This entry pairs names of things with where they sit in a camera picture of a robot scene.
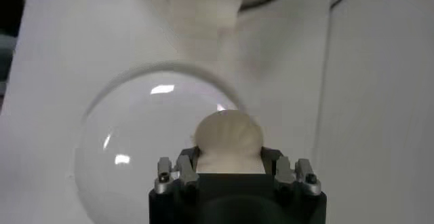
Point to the white round plate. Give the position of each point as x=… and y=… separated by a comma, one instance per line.
x=135, y=127

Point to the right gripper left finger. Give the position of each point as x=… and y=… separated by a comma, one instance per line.
x=184, y=171

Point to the white steamed baozi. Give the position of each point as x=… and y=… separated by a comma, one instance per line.
x=229, y=133

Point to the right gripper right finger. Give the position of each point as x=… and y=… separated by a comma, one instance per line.
x=288, y=172

